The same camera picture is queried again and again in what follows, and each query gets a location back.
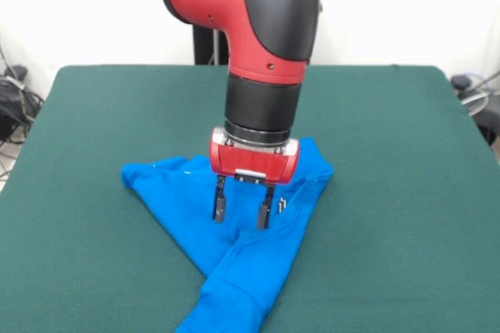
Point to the dark green table cloth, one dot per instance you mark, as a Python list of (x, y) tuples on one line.
[(390, 231)]

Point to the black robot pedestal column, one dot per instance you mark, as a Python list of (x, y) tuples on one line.
[(205, 44)]

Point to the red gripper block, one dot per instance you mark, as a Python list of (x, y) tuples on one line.
[(254, 163)]

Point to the blue laundry item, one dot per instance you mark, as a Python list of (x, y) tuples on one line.
[(242, 270)]

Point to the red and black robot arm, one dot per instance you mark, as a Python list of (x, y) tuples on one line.
[(265, 55)]

